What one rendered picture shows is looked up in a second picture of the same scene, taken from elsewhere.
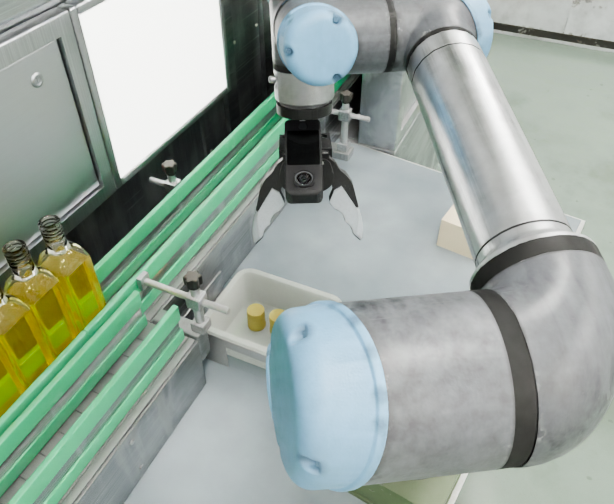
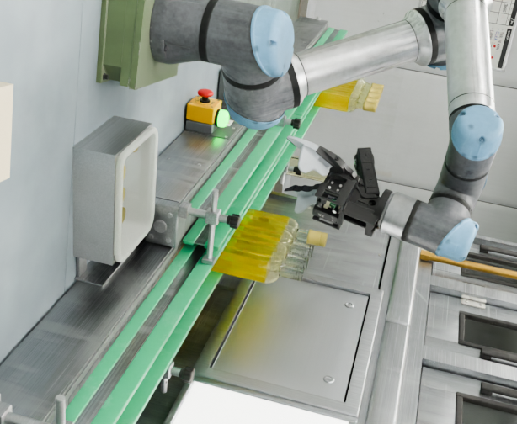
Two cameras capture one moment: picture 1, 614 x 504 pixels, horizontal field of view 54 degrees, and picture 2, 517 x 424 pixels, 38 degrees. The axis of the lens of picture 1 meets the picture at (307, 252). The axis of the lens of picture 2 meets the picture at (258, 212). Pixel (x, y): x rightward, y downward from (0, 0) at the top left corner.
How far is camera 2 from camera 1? 1.87 m
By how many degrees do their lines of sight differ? 109
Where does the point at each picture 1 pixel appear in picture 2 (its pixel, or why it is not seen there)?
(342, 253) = (10, 246)
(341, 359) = not seen: hidden behind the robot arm
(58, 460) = (250, 165)
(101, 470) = (215, 157)
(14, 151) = (299, 347)
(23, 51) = (354, 379)
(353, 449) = not seen: hidden behind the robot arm
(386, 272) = (13, 178)
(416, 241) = not seen: outside the picture
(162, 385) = (194, 184)
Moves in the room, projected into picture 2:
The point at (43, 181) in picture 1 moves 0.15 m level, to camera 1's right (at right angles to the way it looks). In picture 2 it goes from (263, 347) to (263, 310)
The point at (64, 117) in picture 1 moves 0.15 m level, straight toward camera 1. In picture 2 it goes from (288, 378) to (306, 306)
